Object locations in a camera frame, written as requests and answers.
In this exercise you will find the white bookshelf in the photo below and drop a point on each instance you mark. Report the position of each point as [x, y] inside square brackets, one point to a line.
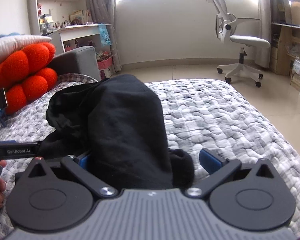
[32, 10]

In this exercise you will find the orange pumpkin cushion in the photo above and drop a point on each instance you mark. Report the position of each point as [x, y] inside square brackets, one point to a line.
[22, 72]

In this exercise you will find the white pillow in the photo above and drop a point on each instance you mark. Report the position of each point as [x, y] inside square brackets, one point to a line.
[12, 43]

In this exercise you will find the blue hanging bag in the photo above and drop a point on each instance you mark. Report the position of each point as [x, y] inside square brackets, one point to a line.
[104, 35]

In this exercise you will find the pale sheer curtain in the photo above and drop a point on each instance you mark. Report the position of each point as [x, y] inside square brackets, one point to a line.
[265, 22]

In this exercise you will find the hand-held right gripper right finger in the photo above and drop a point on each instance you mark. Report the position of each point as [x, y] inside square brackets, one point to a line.
[210, 161]

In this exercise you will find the blue plush toy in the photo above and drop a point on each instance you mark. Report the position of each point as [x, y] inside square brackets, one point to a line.
[12, 33]

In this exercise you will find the grey checked sheet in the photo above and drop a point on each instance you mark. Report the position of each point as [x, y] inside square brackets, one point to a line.
[76, 77]

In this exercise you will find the white desk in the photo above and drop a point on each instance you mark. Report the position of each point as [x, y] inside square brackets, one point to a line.
[82, 31]

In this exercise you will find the wooden desk with shelves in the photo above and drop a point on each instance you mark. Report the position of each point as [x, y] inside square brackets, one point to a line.
[285, 45]

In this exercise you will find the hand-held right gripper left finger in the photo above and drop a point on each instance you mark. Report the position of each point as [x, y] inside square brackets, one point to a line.
[84, 161]

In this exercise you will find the white office chair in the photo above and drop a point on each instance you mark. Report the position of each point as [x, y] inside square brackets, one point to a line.
[240, 40]

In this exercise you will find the grey sofa armrest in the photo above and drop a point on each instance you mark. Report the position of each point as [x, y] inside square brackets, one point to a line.
[75, 60]

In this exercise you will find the grey patterned curtain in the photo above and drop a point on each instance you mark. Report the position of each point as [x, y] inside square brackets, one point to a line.
[100, 2]

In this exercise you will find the grey white quilted blanket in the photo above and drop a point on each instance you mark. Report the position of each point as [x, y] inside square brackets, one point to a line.
[227, 120]

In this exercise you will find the person's left hand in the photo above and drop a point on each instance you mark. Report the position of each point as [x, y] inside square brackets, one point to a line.
[0, 192]

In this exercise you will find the pink storage box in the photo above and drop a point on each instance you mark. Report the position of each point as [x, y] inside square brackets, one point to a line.
[105, 66]

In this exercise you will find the black t-shirt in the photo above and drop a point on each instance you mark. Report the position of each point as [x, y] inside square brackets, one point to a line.
[125, 127]

